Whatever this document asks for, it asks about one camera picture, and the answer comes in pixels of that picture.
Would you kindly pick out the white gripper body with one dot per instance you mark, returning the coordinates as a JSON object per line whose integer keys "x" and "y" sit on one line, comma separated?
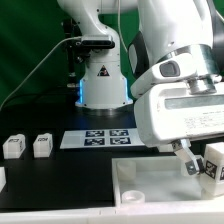
{"x": 168, "y": 112}

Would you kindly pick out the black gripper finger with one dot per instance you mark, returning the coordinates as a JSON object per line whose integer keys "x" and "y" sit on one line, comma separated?
{"x": 181, "y": 148}

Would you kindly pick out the white square tabletop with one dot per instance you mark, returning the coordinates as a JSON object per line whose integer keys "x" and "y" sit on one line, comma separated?
{"x": 140, "y": 180}

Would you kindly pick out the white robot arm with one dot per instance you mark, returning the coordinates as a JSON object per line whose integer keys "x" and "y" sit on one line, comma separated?
{"x": 177, "y": 42}

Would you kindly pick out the white sheet with fiducial tags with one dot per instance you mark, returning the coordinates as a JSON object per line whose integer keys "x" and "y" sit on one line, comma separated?
{"x": 103, "y": 138}

